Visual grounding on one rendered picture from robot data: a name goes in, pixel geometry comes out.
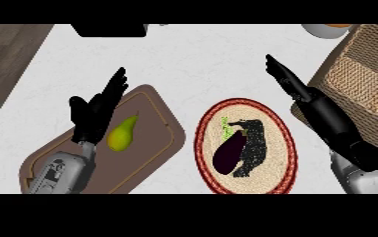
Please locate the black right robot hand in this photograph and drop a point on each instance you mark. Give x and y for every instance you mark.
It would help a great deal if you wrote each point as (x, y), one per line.
(326, 114)

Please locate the yellow-green pear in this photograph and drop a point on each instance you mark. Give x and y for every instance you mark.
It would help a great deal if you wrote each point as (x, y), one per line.
(122, 136)

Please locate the white bowl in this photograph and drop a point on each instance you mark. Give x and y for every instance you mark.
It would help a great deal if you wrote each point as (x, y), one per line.
(329, 30)

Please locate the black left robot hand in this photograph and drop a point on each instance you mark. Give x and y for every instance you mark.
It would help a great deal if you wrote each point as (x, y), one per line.
(94, 114)

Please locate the black appliance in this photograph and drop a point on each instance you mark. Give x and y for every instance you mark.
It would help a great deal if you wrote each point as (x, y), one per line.
(113, 30)

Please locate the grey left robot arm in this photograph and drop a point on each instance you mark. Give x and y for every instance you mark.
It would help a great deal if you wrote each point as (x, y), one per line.
(64, 172)

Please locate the oval woven red-rimmed placemat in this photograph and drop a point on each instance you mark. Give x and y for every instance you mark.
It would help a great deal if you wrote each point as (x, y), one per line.
(276, 141)

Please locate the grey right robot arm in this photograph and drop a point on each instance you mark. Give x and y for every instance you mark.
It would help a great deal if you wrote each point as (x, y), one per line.
(352, 177)

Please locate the brown cutting board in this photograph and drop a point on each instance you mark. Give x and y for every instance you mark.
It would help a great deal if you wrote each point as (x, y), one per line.
(143, 141)

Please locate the tan wicker basket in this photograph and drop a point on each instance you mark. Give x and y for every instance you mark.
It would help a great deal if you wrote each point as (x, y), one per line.
(352, 77)

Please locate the dark wooden panel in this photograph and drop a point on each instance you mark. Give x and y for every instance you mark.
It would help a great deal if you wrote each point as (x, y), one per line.
(20, 52)

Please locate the dark purple eggplant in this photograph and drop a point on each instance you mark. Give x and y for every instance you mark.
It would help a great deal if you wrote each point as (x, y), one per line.
(230, 151)

